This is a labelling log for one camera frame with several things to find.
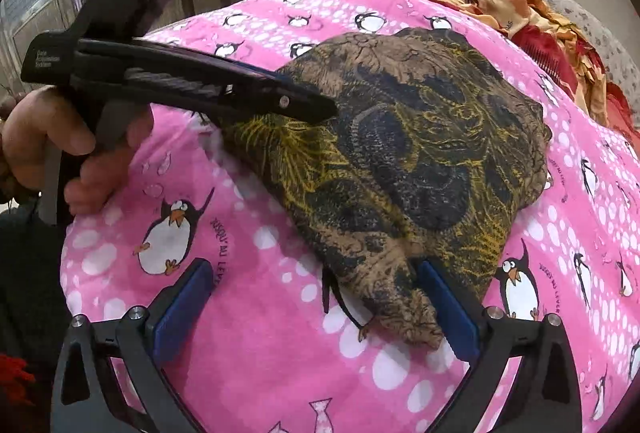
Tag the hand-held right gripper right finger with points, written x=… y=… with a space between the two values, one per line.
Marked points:
x=447 y=313

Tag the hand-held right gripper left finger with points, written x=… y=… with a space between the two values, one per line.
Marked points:
x=180 y=313

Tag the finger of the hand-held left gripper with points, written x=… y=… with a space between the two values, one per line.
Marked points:
x=165 y=53
x=300 y=105

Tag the brown black batik garment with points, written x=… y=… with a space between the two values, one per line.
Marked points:
x=400 y=153

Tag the person's left hand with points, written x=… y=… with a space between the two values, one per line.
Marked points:
x=35 y=133

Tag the pink penguin print bedsheet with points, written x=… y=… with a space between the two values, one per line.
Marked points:
x=260 y=363

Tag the person's dark clothing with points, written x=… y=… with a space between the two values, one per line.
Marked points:
x=27 y=283

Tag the red cream floral blanket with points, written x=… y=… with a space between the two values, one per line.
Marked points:
x=555 y=38

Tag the grey floral pillow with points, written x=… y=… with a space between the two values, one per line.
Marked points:
x=590 y=8

